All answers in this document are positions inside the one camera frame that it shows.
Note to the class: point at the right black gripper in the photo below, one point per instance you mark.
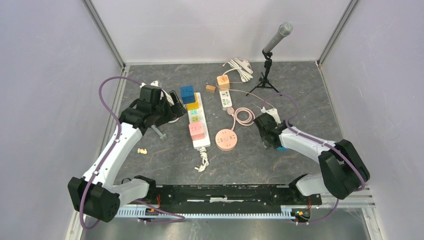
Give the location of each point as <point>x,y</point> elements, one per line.
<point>264,143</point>

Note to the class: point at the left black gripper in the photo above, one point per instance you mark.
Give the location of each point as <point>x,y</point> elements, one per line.
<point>173,112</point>

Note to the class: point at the small blue plug adapter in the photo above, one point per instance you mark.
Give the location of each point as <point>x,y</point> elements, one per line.
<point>281,149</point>

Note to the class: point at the white long power strip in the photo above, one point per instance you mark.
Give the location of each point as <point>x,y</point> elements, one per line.
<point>199,115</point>

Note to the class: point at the pink plug adapter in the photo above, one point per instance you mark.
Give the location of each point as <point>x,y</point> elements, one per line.
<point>197,131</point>

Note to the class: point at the pink round socket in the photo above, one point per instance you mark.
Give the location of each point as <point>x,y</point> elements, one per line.
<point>226,139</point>

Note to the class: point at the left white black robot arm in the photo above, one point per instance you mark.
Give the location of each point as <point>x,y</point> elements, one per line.
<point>95,194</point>

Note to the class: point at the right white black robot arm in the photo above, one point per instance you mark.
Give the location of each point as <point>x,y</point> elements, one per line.
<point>342,171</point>

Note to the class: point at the small cream plug piece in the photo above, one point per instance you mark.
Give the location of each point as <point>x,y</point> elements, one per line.
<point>142,151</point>

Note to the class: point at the orange wooden cube socket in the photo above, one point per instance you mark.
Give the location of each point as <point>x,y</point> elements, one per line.
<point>223,82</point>

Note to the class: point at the blue cube adapter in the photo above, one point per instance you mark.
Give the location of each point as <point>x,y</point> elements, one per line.
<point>188,95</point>

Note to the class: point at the yellow cube adapter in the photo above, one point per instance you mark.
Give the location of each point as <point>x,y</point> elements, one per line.
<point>192,106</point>

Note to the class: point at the black tripod microphone stand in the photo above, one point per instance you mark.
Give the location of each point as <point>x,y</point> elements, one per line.
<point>264,82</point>

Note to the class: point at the white green small power strip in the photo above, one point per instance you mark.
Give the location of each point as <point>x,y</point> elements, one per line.
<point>226,101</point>

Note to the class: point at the small brown wooden block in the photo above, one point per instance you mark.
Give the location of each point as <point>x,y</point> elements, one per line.
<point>210,88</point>

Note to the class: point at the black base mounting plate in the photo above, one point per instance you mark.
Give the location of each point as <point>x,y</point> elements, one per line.
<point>228,198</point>

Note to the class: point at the grey handheld microphone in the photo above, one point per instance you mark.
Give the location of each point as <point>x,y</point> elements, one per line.
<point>284,30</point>

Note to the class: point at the orange square plug with cable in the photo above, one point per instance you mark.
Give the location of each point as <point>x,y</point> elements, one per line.
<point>255,96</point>

